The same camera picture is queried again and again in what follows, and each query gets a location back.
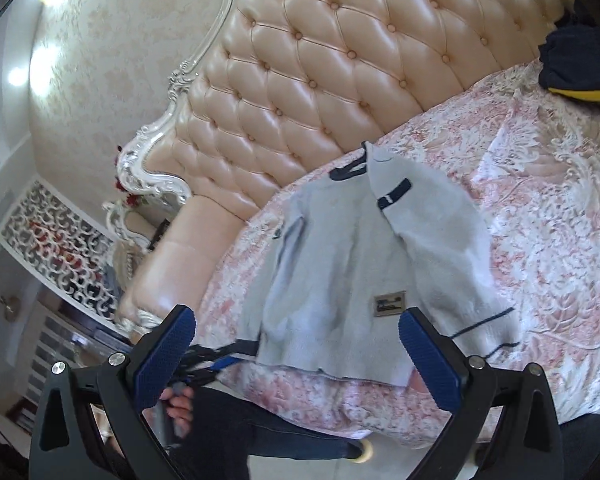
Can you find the grey sweater navy collar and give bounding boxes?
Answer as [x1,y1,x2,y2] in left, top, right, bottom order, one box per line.
[237,144,521,387]

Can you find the beige armchair silver frame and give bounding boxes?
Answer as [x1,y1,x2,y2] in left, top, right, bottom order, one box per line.
[102,197,173,297]

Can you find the pink floral sofa cover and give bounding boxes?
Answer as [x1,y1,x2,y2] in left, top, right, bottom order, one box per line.
[197,63,600,448]

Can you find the white lattice screen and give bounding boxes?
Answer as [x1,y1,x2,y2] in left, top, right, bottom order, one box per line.
[0,177,125,335]

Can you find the person leg dark trousers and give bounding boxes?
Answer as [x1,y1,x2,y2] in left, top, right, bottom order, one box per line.
[170,387,354,480]

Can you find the yellow slipper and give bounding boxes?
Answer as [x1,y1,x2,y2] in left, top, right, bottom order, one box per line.
[350,439,374,464]

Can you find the beige tufted leather sofa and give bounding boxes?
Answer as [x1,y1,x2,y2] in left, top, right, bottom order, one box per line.
[116,0,574,334]

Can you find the navy yellow clothes pile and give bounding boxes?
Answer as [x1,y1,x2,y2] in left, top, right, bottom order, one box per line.
[539,0,600,104]

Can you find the person left hand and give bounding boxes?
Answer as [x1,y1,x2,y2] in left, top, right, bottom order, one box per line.
[156,382,194,446]

